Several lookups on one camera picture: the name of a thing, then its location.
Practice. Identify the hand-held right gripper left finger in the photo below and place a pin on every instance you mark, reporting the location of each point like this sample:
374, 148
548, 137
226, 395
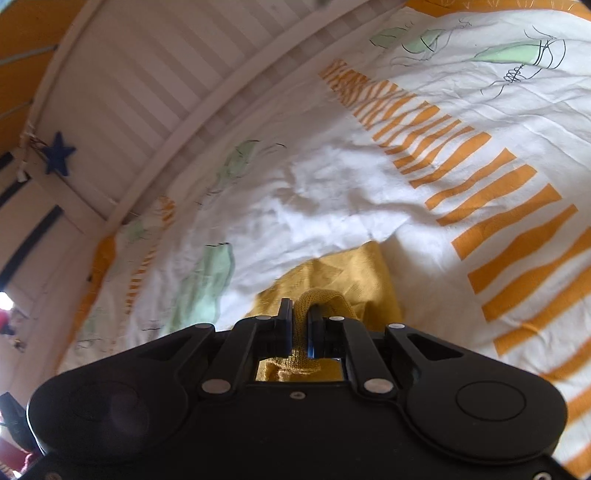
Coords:
287, 333

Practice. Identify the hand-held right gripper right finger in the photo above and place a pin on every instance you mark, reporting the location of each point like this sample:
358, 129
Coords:
316, 336

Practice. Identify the yellow knit sweater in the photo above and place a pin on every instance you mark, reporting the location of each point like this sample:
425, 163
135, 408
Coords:
332, 277

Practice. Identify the white leaf-print duvet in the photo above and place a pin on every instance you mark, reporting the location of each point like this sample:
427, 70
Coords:
369, 194

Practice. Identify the white cabinet with dark strips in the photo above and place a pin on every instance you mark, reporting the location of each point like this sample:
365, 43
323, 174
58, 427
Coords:
41, 240

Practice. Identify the dark object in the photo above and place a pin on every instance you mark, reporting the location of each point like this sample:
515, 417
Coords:
13, 420

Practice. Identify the blue star decoration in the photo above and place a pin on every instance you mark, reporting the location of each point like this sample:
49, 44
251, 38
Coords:
59, 153

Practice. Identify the red cloth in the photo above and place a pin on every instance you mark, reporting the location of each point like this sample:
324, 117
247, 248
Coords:
11, 461

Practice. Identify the white wooden bed frame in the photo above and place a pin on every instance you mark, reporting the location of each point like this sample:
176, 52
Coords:
138, 83

